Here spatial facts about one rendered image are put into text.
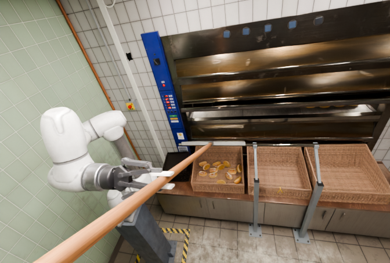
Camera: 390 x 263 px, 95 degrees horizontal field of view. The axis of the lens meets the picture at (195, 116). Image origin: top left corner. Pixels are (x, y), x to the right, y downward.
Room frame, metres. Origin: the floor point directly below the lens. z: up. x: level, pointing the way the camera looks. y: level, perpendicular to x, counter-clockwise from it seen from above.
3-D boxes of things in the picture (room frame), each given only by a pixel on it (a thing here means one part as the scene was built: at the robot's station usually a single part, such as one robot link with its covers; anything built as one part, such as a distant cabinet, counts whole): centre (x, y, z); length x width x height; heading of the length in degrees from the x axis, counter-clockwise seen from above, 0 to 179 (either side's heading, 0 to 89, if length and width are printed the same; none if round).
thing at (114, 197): (0.87, 0.70, 1.17); 0.18 x 0.16 x 0.22; 119
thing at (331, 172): (0.97, -1.27, 0.72); 0.56 x 0.49 x 0.28; 74
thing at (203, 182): (1.34, -0.14, 0.72); 0.56 x 0.49 x 0.28; 73
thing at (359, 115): (1.44, -0.78, 1.16); 1.80 x 0.06 x 0.04; 72
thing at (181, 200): (1.17, -0.58, 0.29); 2.42 x 0.56 x 0.58; 72
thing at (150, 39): (2.62, -0.06, 1.08); 1.93 x 0.16 x 2.15; 162
